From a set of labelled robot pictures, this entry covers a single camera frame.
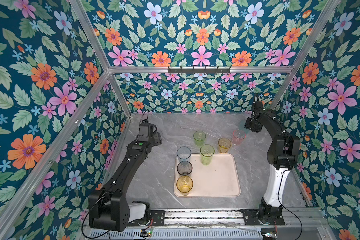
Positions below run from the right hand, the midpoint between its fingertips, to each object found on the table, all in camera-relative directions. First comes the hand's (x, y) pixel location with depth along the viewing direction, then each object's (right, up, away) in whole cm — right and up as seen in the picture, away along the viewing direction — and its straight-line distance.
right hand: (250, 126), depth 99 cm
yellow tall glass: (-44, -32, -19) cm, 58 cm away
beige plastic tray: (-23, -31, -13) cm, 41 cm away
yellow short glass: (-18, -12, +2) cm, 21 cm away
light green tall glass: (-31, -16, -9) cm, 35 cm away
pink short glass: (-7, -6, +4) cm, 10 cm away
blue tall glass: (-45, -16, -15) cm, 50 cm away
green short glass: (-35, -7, -2) cm, 36 cm away
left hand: (-61, -4, -16) cm, 63 cm away
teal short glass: (-6, 0, -1) cm, 6 cm away
